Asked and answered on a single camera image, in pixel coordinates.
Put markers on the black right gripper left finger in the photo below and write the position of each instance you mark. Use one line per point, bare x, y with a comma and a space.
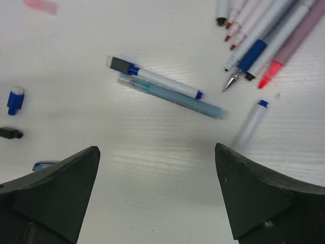
49, 206

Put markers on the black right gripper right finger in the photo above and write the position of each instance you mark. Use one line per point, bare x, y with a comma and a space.
265, 206

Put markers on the blue pen cap white end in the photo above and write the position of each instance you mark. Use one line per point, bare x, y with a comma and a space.
15, 100

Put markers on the light blue highlighter pen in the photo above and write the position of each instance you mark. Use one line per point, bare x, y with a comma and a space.
172, 96

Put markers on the blue gel pen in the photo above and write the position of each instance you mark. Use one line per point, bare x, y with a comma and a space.
259, 46

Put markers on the white marker black cap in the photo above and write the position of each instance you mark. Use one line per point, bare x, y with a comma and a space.
281, 36

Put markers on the white pen black tip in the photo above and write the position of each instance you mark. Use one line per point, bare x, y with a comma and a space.
222, 11

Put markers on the pink highlighter pen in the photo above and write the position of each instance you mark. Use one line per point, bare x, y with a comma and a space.
293, 42

